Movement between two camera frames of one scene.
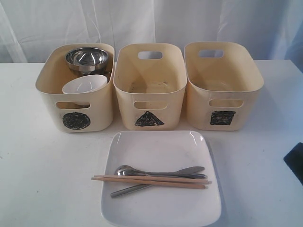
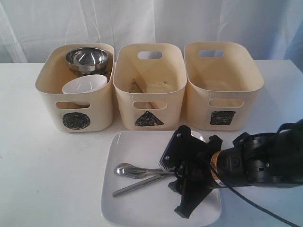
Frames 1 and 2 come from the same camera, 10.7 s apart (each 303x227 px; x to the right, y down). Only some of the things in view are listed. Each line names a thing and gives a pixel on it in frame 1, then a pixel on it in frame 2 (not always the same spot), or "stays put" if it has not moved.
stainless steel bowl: (87, 59) stays put
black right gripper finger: (294, 159) to (195, 180)
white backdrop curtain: (28, 27) stays put
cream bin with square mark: (223, 82) stays put
